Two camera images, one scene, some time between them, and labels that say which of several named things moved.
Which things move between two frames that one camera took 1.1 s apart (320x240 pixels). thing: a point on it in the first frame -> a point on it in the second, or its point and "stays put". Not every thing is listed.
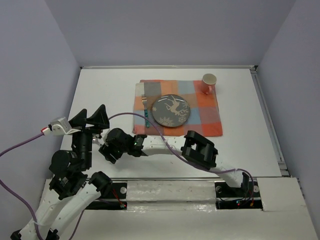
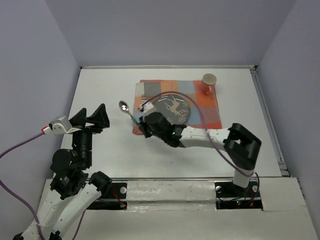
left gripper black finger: (79, 120) stays put
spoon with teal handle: (95, 140) -> (124, 106)
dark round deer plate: (171, 110) stays put
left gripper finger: (99, 118) stays put
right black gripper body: (123, 148) -> (147, 130)
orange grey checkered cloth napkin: (204, 119) stays put
